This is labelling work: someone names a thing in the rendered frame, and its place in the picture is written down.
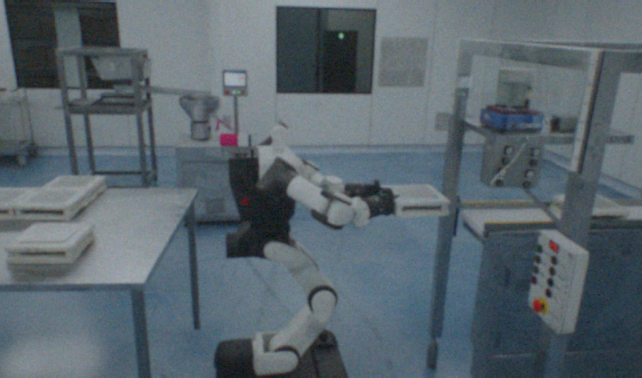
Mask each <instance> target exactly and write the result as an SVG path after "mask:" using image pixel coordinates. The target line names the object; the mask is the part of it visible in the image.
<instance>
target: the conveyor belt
mask: <svg viewBox="0 0 642 378"><path fill-rule="evenodd" d="M622 207H625V208H627V209H629V210H631V215H630V216H629V218H628V219H642V206H622ZM549 210H550V211H551V212H553V213H554V214H555V215H556V217H557V218H558V219H559V220H560V219H561V214H560V213H558V212H556V211H555V210H553V209H550V208H549ZM460 217H461V218H462V219H463V221H464V222H465V223H466V224H467V225H468V226H470V227H471V228H472V229H473V230H474V231H475V232H476V233H477V234H479V235H480V236H481V237H482V238H483V239H487V238H484V237H483V233H484V232H486V231H514V230H551V229H559V228H550V229H513V230H484V229H483V225H484V222H516V221H551V220H550V219H549V218H548V217H547V214H546V213H545V212H544V211H543V210H542V209H541V208H522V209H474V210H462V211H461V212H460ZM627 227H642V226H627ZM627 227H590V228H627Z"/></svg>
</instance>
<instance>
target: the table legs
mask: <svg viewBox="0 0 642 378"><path fill-rule="evenodd" d="M187 230H188V247H189V265H190V282H191V300H192V316H193V324H194V330H198V329H200V320H199V314H200V309H199V289H198V270H197V252H196V233H195V213H194V202H193V204H192V206H191V208H190V209H189V211H188V213H187ZM130 297H131V307H132V318H133V328H134V339H135V349H136V359H137V370H138V378H152V374H151V363H150V351H149V341H148V329H147V317H146V306H145V295H144V290H130Z"/></svg>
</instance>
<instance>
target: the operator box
mask: <svg viewBox="0 0 642 378"><path fill-rule="evenodd" d="M549 239H552V240H553V241H554V242H555V243H556V244H558V245H559V246H560V247H559V252H558V254H557V253H555V252H554V251H553V250H551V249H549V248H548V246H549ZM538 244H541V245H542V247H543V251H544V252H545V253H546V252H547V253H548V254H547V253H546V254H545V253H543V252H542V254H539V253H538V252H537V253H536V255H540V257H541V262H542V261H543V262H542V263H540V264H537V263H536V262H535V265H538V267H539V274H538V275H535V274H534V272H533V276H536V277H537V279H538V283H537V284H536V285H534V284H533V283H532V284H531V289H530V296H529V302H528V304H529V305H530V306H531V307H532V308H533V301H534V300H535V299H538V300H539V298H540V297H544V298H545V299H547V301H548V304H549V312H550V311H551V312H552V313H549V312H548V314H547V315H542V314H541V313H537V314H538V315H539V316H540V317H541V318H542V319H543V320H545V322H546V323H547V324H548V325H549V326H550V327H551V328H552V329H553V330H554V332H555V333H556V334H567V333H573V332H574V326H575V322H577V317H578V315H577V311H578V305H579V301H580V296H581V291H582V286H583V280H584V275H586V271H588V267H589V263H588V260H589V255H590V253H589V252H586V251H585V250H583V249H582V248H581V247H579V246H578V245H576V244H575V243H573V242H572V241H569V240H568V238H567V237H565V236H564V235H562V234H561V233H559V232H558V231H556V230H541V231H540V235H539V240H538ZM548 255H551V256H549V257H552V256H553V255H556V256H557V258H558V263H559V262H560V263H559V265H560V266H559V265H557V266H553V265H552V262H551V258H549V257H548ZM561 265H563V267H564V268H563V267H562V266H561ZM550 267H554V268H555V269H556V275H555V276H554V277H552V276H551V275H550V273H548V269H550ZM564 269H565V270H564ZM540 272H541V275H540ZM542 274H543V275H544V277H543V276H542ZM558 275H559V276H560V277H561V279H562V278H563V281H562V280H561V279H560V278H559V276H558ZM549 277H552V278H553V280H554V286H553V287H550V286H549V285H547V283H546V280H547V278H549ZM539 283H540V284H542V285H539ZM555 284H556V285H555ZM541 286H542V287H541ZM543 286H544V287H543ZM555 286H556V288H557V286H558V288H559V289H556V288H555ZM548 287H549V289H551V291H552V297H551V298H547V296H545V293H544V292H545V289H548ZM554 297H555V298H554ZM555 299H556V300H557V301H556V300H555ZM551 314H553V315H554V316H556V317H555V318H554V316H553V315H551ZM556 318H558V319H557V320H558V321H557V320H556Z"/></svg>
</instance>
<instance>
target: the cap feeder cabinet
mask: <svg viewBox="0 0 642 378"><path fill-rule="evenodd" d="M219 134H220V133H211V136H212V137H213V138H209V139H203V141H202V142H201V141H200V140H199V139H192V138H189V136H191V133H181V135H180V138H179V140H178V141H177V143H176V145H175V146H174V148H175V155H176V171H177V187H178V188H198V191H199V195H198V197H197V199H195V200H194V213H195V222H201V221H202V220H240V216H239V213H238V210H237V207H236V203H235V200H234V197H233V194H232V190H231V186H230V183H229V147H247V133H239V136H238V145H237V146H220V145H219Z"/></svg>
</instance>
